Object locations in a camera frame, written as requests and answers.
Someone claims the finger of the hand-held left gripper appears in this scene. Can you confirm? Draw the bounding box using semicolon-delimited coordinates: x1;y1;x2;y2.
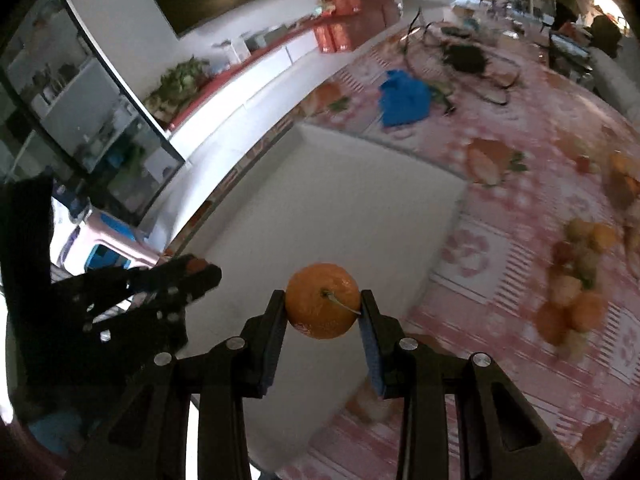
129;264;223;307
126;255;199;287

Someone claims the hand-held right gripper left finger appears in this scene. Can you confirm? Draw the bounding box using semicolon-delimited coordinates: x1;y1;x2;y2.
65;289;288;480

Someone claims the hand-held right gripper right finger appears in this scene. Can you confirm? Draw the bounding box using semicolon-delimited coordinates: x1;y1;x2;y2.
359;289;586;480

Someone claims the orange with thin stem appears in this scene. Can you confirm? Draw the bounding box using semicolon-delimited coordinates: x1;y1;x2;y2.
285;262;362;340

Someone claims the white storage box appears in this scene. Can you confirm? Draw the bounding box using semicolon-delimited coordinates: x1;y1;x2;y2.
172;122;468;471

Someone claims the pink and blue plastic box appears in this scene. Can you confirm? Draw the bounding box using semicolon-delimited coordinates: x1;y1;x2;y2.
60;210;161;281

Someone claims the pink checked paw-print tablecloth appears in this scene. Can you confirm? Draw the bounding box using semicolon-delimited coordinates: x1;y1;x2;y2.
172;5;640;480

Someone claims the round orange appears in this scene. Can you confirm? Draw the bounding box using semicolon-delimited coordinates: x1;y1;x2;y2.
536;302;571;346
590;224;618;253

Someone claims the glass door cabinet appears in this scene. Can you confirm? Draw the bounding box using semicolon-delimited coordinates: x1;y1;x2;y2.
0;0;186;226

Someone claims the dark red cherry tomato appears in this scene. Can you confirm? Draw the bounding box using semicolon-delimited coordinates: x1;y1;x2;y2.
550;241;576;267

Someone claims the white television cabinet red top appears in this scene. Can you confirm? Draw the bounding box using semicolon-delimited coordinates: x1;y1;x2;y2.
135;10;401;241

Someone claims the mandarin with dark calyx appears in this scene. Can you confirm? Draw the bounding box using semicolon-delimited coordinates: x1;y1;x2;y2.
570;291;608;333

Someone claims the small white box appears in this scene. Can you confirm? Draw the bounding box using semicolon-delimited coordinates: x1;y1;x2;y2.
220;40;251;63

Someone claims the tan round fruit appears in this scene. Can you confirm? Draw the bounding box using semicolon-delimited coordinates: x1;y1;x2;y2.
565;217;593;243
576;251;601;278

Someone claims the blue cloth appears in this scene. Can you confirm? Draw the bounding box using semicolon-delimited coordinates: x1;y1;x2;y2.
378;69;433;128

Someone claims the red gift box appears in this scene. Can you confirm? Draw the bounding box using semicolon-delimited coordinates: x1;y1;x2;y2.
314;22;368;53
359;0;401;48

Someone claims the grey sofa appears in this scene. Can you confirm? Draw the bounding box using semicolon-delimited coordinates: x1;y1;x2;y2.
590;47;640;126

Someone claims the black clothing pile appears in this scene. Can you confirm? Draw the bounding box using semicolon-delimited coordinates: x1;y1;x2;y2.
590;15;626;56

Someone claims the black power adapter with cable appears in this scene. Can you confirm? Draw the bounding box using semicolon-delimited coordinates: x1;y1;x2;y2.
400;7;523;107

